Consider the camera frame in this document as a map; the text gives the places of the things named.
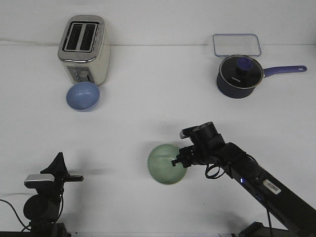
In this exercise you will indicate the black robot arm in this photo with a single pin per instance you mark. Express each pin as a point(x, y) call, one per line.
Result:
point(293, 212)
point(45, 208)

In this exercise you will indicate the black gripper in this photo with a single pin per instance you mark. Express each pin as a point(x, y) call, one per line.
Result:
point(202, 152)
point(58, 168)

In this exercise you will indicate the glass pot lid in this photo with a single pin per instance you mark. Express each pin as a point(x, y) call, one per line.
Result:
point(241, 71)

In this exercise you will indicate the clear rectangular container lid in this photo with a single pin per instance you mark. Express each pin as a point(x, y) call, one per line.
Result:
point(236, 44)

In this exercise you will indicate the green bowl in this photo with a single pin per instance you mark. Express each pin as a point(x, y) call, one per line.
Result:
point(160, 164)

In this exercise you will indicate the dark blue saucepan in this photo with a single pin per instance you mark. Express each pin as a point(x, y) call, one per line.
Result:
point(237, 93)

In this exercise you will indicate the cream and chrome toaster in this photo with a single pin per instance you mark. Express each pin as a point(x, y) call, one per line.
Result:
point(84, 50)

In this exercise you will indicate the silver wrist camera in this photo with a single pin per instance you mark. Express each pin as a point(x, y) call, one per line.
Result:
point(34, 181)
point(188, 132)

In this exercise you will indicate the blue bowl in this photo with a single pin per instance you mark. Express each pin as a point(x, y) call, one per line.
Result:
point(83, 96)

